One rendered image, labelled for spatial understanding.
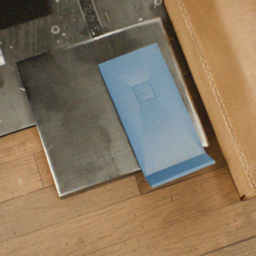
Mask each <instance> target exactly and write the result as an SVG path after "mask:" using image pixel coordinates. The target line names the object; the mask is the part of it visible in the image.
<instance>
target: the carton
mask: <svg viewBox="0 0 256 256"><path fill-rule="evenodd" d="M163 4H164V6H165V9H166V11H167V13H168V15H169V18H170V22H171V25H172V27H173V29H174V32H175V34H176V37H177V40H178V42H179V44H180V47H181V49H182V52H183V56H184V58H185V60H186V63H187V66H188V67H189V70H190V72H191V75H192V78H193V80H194V82H195V86H196V88H197V92H198V94H199V96H200V98H201V101H202V104H203V106H204V108H205V110H206V113H207V116H208V118H209V122H210V124H211V127H212V130H213V132H214V134H215V137H216V139H217V142H218V144H219V146H220V148H221V152H222V155H223V157H224V160H225V162H226V165H227V168H228V170H229V172H230V175H231V177H232V180H233V182H234V184H235V187H236V190H237V193H238V195H239V198H240V200H241V202H243V201H245V200H248V199H251V198H254V197H256V0H163Z"/></svg>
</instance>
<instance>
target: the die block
mask: <svg viewBox="0 0 256 256"><path fill-rule="evenodd" d="M52 13H53V11H52V8H51V3H50V0H0V30H3V29H6V28H9V27H12V26H15V25H19V24H23V23H26V22H30V21H33V20H35V19H38V18H42V17H45V16H48V15H50V14H52Z"/></svg>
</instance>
